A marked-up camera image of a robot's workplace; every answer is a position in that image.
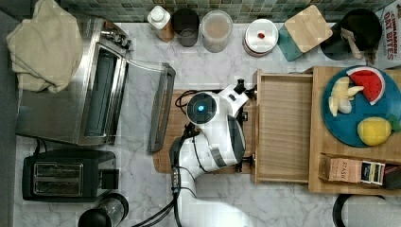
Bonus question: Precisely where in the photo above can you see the clear cereal container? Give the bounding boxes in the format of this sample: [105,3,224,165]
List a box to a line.
[200,10,233,53]

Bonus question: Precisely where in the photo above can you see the blue round plate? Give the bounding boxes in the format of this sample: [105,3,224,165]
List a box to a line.
[321,66,401,148]

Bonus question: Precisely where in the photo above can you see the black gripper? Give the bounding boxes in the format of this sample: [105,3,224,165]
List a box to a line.
[235,79,257,173]

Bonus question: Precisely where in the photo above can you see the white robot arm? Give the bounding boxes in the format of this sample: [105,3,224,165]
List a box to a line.
[170,79,253,227]

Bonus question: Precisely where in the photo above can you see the cinnamon oat bites box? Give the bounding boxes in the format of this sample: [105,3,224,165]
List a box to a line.
[375,0,401,69]

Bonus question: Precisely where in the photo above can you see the white capped bottle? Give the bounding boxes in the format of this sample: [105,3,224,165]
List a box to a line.
[148,6,175,43]

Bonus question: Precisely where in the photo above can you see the wooden drawer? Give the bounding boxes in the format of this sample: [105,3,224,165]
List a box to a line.
[253,70,312,183]

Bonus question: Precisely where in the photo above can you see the teal box with wooden lid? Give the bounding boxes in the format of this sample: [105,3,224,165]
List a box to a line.
[278,5,333,61]

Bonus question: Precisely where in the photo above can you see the stainless toaster oven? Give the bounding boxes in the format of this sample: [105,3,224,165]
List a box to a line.
[16,15,176,152]

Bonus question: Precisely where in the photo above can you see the beige cloth towel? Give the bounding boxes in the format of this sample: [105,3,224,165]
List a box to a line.
[7,0,83,94]

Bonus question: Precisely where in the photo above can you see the black white round object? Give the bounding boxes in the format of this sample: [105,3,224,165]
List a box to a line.
[332,194,401,227]

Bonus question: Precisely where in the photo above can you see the white lidded pot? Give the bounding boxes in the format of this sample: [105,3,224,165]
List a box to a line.
[243,19,279,57]

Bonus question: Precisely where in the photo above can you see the wooden spoon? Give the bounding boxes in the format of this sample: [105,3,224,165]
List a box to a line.
[340,28,363,60]

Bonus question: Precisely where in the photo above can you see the plush yellow lemon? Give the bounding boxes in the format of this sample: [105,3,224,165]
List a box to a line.
[357,114,400,147]

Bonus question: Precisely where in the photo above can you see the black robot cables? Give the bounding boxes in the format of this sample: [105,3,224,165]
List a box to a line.
[131,89,209,227]

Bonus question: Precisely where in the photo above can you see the black utensil pot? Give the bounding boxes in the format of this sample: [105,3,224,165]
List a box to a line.
[321,9,382,61]

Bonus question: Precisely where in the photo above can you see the wooden drawer cabinet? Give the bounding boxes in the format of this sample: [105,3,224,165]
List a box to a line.
[308,66,401,197]

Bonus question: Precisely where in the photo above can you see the wooden tea box organizer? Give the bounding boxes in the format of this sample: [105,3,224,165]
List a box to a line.
[319,155,400,190]

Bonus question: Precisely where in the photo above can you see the plush peeled banana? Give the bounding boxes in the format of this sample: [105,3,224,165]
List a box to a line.
[328,77,364,117]

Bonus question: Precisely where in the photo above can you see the plush watermelon slice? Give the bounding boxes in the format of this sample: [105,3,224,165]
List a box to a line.
[346,66,386,106]

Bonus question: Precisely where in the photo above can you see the black blender jar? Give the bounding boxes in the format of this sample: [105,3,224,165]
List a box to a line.
[78,193,129,227]

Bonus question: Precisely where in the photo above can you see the black slot toaster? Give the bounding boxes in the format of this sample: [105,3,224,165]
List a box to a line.
[22,149,119,202]

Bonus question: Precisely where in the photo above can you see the dark round canister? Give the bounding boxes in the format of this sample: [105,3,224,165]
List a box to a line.
[171,9,200,47]

